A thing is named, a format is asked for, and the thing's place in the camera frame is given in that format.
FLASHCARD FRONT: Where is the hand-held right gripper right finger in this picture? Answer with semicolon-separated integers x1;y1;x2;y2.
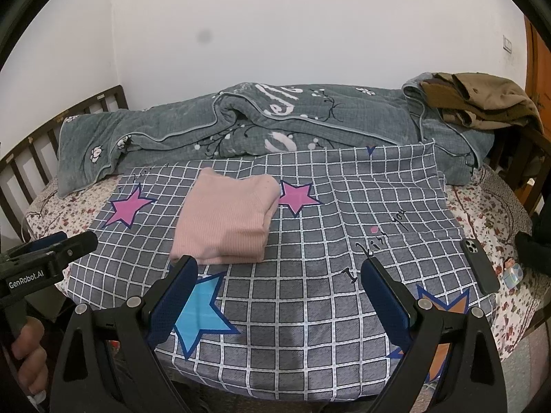
361;257;509;413

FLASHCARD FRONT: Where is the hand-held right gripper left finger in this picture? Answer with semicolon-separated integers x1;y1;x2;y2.
51;255;199;413

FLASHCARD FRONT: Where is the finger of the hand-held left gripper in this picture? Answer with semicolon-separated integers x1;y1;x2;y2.
9;231;69;259
26;230;99;267

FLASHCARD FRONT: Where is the pink ribbed sweater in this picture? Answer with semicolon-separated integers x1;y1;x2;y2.
169;167;281;265

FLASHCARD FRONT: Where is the brown clothes pile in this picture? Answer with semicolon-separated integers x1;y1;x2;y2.
419;71;544;132

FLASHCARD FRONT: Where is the person's left hand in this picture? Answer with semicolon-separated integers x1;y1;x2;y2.
11;316;49;396

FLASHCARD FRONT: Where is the grey checked blanket with stars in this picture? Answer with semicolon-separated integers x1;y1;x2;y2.
64;138;496;385

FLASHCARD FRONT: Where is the dark wooden headboard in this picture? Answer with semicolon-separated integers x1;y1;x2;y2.
0;85;130;224

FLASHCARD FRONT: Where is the black smartphone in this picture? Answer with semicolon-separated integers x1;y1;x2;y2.
460;238;501;297

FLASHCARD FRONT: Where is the small clear plastic packet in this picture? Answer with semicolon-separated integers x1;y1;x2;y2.
501;262;525;290

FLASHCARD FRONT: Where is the floral bed sheet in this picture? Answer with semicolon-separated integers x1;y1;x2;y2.
23;161;534;358

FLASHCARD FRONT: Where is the grey-green printed quilt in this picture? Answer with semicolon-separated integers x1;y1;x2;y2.
56;82;496;199

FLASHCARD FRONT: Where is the dark wooden footboard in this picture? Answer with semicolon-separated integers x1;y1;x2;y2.
488;125;551;216

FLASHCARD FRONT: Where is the wooden furniture edge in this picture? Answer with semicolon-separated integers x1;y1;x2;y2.
523;13;551;108

